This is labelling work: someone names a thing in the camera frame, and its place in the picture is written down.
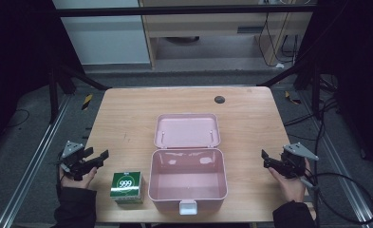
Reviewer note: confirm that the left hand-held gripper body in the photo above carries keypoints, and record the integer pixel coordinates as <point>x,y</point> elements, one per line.
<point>71,158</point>

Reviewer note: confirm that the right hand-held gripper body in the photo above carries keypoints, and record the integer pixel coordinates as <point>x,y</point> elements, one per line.
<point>294,161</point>

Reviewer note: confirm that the person's right hand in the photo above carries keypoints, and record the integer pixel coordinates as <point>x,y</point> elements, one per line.
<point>291,188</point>

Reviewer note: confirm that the person's left hand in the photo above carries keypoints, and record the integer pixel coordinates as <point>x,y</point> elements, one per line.
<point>79,184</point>

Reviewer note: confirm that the green and white carton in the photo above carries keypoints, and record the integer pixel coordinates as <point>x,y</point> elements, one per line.
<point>125,186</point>

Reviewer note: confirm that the yellow and black floor tape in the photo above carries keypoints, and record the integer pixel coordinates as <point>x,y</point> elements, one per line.
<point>292,98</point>
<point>87,102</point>

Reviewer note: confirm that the black metal stand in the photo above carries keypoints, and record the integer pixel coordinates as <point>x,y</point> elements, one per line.
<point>53,95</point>
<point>316,91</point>

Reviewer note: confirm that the dark round table grommet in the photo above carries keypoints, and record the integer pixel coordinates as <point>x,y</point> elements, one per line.
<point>219,99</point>

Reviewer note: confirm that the pink storage box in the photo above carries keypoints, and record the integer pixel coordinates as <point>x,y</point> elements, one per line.
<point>187,183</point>

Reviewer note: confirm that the white cabinet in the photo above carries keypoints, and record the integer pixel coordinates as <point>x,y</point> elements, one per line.
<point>105,41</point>

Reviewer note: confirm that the aluminium floor rail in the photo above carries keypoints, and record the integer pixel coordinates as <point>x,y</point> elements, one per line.
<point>342,167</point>
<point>32,164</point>

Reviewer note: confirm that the black horizontal frame bar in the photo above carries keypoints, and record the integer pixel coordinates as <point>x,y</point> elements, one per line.
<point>174,11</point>

